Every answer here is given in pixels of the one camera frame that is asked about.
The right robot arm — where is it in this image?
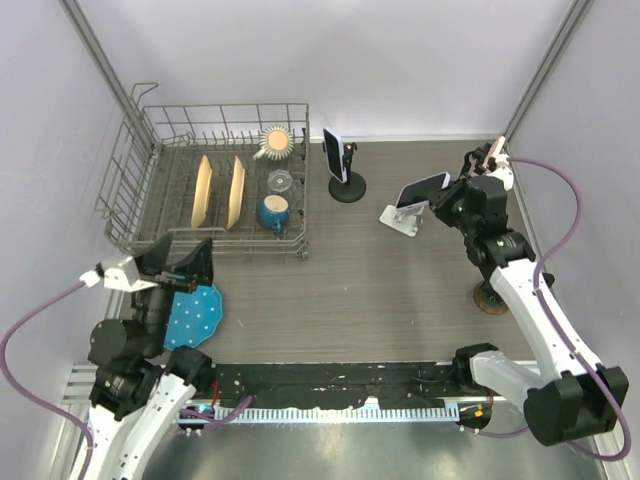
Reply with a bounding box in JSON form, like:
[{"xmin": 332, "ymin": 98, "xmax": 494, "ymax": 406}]
[{"xmin": 429, "ymin": 176, "xmax": 629, "ymax": 446}]

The wooden base phone stand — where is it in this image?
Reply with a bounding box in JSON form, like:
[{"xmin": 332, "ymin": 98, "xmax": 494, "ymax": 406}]
[{"xmin": 473, "ymin": 280, "xmax": 509, "ymax": 315}]

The black gooseneck phone stand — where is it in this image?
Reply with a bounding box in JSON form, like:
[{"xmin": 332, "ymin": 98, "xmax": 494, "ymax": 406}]
[{"xmin": 459, "ymin": 143, "xmax": 497, "ymax": 178}]

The cream ribbed mug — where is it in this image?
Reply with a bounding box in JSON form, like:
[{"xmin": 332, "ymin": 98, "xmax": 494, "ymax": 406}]
[{"xmin": 253, "ymin": 125, "xmax": 294, "ymax": 161}]

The lavender case phone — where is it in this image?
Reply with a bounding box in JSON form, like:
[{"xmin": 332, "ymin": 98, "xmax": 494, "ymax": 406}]
[{"xmin": 395, "ymin": 172, "xmax": 451, "ymax": 210}]

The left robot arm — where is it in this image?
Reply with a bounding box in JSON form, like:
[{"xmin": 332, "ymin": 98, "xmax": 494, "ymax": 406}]
[{"xmin": 70, "ymin": 233, "xmax": 215, "ymax": 479}]

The yellow plate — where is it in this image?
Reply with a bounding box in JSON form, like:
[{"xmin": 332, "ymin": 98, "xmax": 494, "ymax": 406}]
[
  {"xmin": 226, "ymin": 156, "xmax": 246, "ymax": 230},
  {"xmin": 190, "ymin": 155, "xmax": 213, "ymax": 228}
]

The pink phone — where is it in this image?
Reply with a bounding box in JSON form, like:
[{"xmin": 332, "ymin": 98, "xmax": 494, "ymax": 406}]
[{"xmin": 485, "ymin": 135, "xmax": 506, "ymax": 165}]

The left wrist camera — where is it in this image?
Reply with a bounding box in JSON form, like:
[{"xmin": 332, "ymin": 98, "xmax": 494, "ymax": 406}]
[{"xmin": 79, "ymin": 255, "xmax": 158, "ymax": 293}]

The right yellow plate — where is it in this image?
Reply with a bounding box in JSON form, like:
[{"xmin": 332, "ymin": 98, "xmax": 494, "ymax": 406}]
[{"xmin": 226, "ymin": 156, "xmax": 246, "ymax": 230}]

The white folding phone stand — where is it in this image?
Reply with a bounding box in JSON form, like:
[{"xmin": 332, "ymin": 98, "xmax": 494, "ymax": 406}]
[{"xmin": 379, "ymin": 205, "xmax": 425, "ymax": 237}]

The blue ceramic mug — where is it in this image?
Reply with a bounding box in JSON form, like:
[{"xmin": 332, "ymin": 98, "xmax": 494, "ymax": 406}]
[{"xmin": 257, "ymin": 195, "xmax": 290, "ymax": 235}]

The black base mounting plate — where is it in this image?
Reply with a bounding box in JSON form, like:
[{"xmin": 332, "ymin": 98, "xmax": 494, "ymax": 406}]
[{"xmin": 214, "ymin": 362, "xmax": 491, "ymax": 410}]

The blue polka dot plate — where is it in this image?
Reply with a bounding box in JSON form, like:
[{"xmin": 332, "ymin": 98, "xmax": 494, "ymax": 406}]
[{"xmin": 164, "ymin": 285, "xmax": 224, "ymax": 351}]

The left yellow plate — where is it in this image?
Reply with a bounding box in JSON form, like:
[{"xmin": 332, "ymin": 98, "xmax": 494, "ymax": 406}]
[{"xmin": 190, "ymin": 155, "xmax": 213, "ymax": 228}]

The clear glass cup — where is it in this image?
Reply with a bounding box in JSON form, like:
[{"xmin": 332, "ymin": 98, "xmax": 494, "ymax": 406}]
[{"xmin": 267, "ymin": 169, "xmax": 302, "ymax": 207}]

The black round-base phone stand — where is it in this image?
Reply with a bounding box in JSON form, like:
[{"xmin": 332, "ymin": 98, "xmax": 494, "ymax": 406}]
[{"xmin": 328, "ymin": 142, "xmax": 367, "ymax": 203}]

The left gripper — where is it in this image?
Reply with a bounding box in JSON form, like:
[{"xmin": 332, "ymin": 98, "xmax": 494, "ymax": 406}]
[{"xmin": 135, "ymin": 232, "xmax": 214, "ymax": 354}]

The grey wire dish rack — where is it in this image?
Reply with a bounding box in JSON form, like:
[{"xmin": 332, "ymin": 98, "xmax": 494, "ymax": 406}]
[{"xmin": 95, "ymin": 83, "xmax": 311, "ymax": 259}]

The phone in white case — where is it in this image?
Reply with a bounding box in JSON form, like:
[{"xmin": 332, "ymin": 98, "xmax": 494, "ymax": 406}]
[{"xmin": 323, "ymin": 127, "xmax": 347, "ymax": 183}]

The white slotted cable duct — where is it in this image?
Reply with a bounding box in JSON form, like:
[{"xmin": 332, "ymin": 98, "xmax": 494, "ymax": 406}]
[{"xmin": 233, "ymin": 403, "xmax": 459, "ymax": 424}]

